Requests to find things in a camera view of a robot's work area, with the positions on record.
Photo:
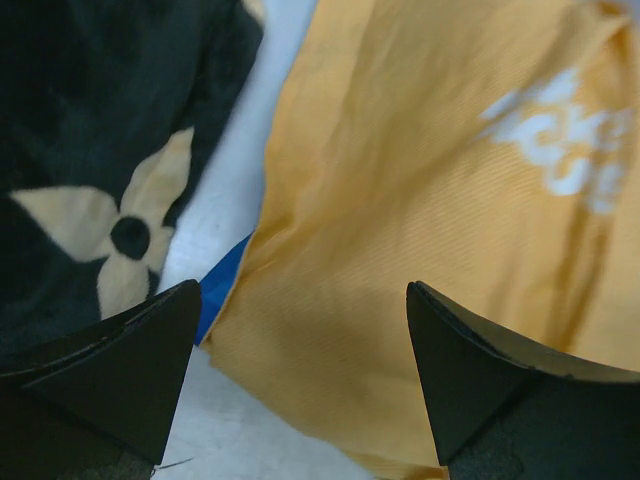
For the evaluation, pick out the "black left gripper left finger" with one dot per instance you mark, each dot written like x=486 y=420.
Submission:
x=99 y=403

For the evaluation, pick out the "yellow blue cartoon pillowcase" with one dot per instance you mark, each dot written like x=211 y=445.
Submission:
x=489 y=149

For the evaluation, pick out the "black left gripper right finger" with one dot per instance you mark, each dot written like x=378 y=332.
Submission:
x=502 y=406

